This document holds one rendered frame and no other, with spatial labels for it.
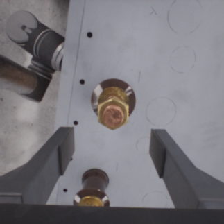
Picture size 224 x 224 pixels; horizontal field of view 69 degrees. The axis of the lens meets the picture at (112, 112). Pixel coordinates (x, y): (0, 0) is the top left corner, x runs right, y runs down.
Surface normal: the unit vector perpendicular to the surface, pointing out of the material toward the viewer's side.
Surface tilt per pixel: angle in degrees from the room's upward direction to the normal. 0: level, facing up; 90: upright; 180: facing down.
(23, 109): 0
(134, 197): 0
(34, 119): 0
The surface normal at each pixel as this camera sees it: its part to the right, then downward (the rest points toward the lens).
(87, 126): -0.01, 0.26
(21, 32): -0.05, -0.06
